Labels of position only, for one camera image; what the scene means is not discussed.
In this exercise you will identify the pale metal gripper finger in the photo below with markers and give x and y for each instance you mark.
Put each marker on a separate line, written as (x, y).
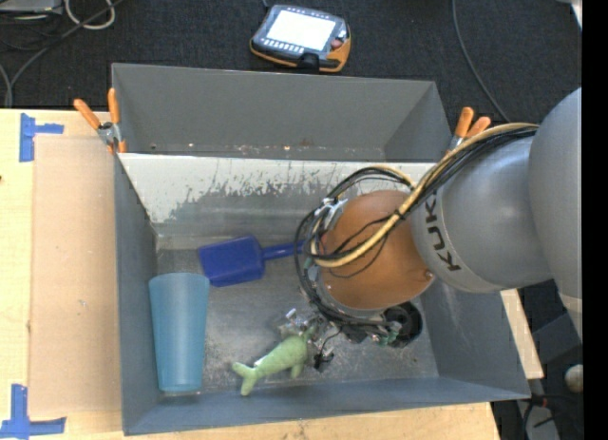
(290, 330)
(297, 315)

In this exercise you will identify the green toy whale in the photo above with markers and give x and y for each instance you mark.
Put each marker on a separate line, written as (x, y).
(280, 357)

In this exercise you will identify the blue plastic scoop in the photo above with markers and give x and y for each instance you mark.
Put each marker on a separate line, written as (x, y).
(233, 260)

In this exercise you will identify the light blue plastic cup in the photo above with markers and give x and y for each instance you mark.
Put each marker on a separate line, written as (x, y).
(179, 329)

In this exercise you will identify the grey metal bin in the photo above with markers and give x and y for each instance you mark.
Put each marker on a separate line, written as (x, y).
(266, 110)

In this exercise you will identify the brown cardboard board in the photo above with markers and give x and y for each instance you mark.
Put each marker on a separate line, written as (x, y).
(71, 262)

